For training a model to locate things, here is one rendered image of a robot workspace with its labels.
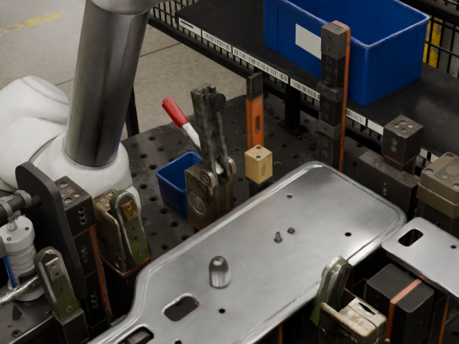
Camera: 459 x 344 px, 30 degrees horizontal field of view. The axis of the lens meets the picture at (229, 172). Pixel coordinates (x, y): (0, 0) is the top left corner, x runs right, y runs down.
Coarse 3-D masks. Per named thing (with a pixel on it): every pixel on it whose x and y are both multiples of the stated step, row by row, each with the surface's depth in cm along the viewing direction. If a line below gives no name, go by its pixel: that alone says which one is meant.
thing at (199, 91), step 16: (192, 96) 133; (208, 96) 132; (224, 96) 132; (208, 112) 135; (208, 128) 137; (208, 144) 136; (224, 144) 139; (208, 160) 138; (224, 160) 140; (224, 176) 143
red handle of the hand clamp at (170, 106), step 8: (168, 104) 142; (176, 104) 143; (168, 112) 142; (176, 112) 142; (176, 120) 142; (184, 120) 142; (184, 128) 142; (192, 128) 142; (192, 136) 142; (192, 144) 142; (200, 152) 141; (216, 160) 141; (216, 168) 141
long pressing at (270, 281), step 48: (288, 192) 146; (336, 192) 146; (192, 240) 137; (240, 240) 137; (288, 240) 137; (336, 240) 137; (384, 240) 137; (144, 288) 130; (192, 288) 130; (240, 288) 130; (288, 288) 129; (96, 336) 123; (192, 336) 123; (240, 336) 122
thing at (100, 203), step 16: (112, 192) 137; (96, 208) 135; (96, 224) 137; (112, 224) 132; (96, 240) 141; (112, 240) 135; (112, 256) 139; (112, 272) 143; (128, 272) 139; (112, 288) 147; (128, 288) 141; (112, 304) 151; (128, 304) 144; (112, 320) 153
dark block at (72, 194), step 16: (64, 176) 133; (64, 192) 130; (80, 192) 130; (64, 208) 127; (80, 208) 130; (80, 224) 130; (80, 240) 133; (80, 256) 134; (96, 256) 137; (96, 272) 139; (96, 288) 141; (96, 304) 143; (96, 320) 145
